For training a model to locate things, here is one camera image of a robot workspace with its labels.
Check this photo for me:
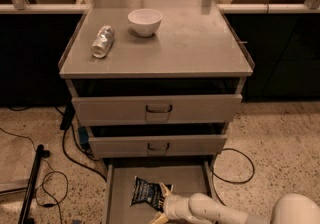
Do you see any black power adapter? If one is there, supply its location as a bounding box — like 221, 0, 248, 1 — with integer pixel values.
60, 102, 75, 130

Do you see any grey drawer cabinet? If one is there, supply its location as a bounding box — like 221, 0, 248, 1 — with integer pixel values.
58, 0, 256, 224

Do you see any middle grey drawer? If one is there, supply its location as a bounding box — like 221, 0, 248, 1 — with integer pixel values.
89, 135, 226, 158

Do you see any black cable right side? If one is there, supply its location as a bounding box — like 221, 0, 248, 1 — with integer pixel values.
211, 147, 256, 209

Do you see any white horizontal rail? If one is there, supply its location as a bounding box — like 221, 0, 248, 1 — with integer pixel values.
0, 4, 320, 14

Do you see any white ceramic bowl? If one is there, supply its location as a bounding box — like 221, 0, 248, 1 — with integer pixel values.
128, 9, 163, 37

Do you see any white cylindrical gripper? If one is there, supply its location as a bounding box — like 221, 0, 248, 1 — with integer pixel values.
149, 182, 195, 224

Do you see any blue chip bag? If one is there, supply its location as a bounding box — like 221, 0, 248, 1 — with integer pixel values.
130, 177, 165, 211

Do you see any thin black looped cable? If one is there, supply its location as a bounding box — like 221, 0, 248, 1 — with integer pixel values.
0, 126, 70, 224

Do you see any bottom grey drawer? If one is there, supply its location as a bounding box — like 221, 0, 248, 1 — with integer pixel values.
102, 157, 214, 224

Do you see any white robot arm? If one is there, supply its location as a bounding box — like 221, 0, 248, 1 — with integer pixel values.
149, 183, 320, 224

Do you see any black floor cable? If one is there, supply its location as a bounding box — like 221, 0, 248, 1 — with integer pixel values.
54, 106, 108, 182

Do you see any top grey drawer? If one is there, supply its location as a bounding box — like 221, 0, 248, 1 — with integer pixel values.
72, 94, 242, 126

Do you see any grey drawer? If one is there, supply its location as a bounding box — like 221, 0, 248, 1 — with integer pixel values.
72, 94, 242, 126
102, 157, 214, 224
89, 135, 226, 158

